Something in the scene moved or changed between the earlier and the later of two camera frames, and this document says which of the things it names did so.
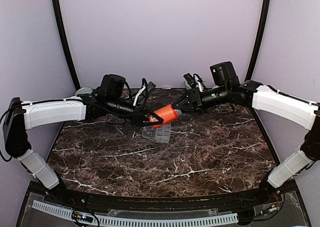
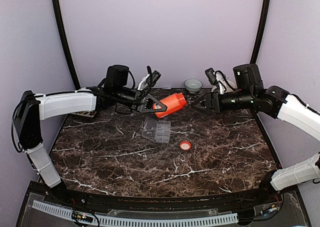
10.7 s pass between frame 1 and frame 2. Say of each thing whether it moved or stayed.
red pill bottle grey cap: moved
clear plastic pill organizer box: stayed
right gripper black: moved
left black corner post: stayed
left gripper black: moved
